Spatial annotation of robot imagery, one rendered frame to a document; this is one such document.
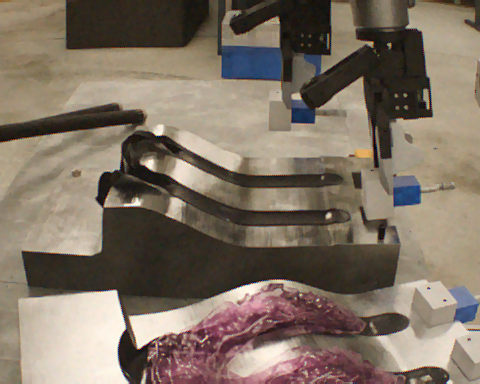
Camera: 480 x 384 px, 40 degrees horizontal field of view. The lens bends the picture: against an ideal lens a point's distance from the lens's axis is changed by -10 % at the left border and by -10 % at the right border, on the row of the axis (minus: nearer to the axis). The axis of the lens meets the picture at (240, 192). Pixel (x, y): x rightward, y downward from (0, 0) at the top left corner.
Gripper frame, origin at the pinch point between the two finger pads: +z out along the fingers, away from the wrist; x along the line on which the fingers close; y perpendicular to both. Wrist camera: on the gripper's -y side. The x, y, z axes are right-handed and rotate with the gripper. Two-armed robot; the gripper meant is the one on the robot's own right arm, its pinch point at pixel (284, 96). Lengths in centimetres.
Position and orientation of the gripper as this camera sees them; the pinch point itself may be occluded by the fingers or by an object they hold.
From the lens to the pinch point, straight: 117.9
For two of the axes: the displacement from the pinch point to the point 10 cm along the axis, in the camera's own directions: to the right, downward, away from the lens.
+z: -0.1, 8.9, 4.6
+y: 10.0, 0.2, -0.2
